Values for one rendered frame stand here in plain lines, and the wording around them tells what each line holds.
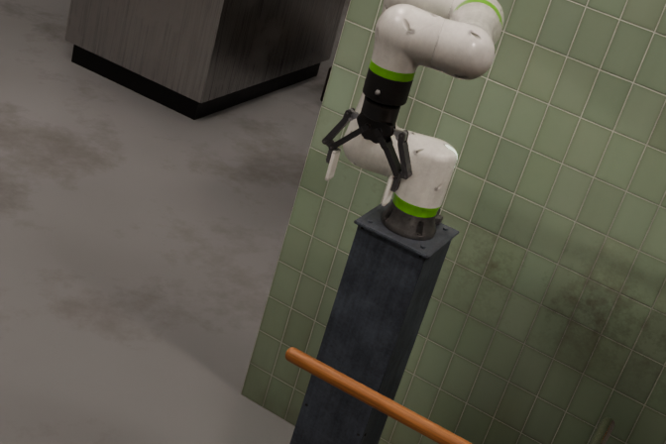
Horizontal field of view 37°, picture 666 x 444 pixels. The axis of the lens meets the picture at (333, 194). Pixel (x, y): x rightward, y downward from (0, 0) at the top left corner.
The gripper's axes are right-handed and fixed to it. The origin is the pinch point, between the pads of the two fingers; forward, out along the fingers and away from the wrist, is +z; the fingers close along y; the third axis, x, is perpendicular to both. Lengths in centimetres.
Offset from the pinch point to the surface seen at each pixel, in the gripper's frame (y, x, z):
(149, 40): 251, -303, 115
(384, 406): -26.4, 27.6, 27.1
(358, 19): 50, -104, -3
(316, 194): 47, -103, 59
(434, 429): -37, 27, 27
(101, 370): 101, -75, 148
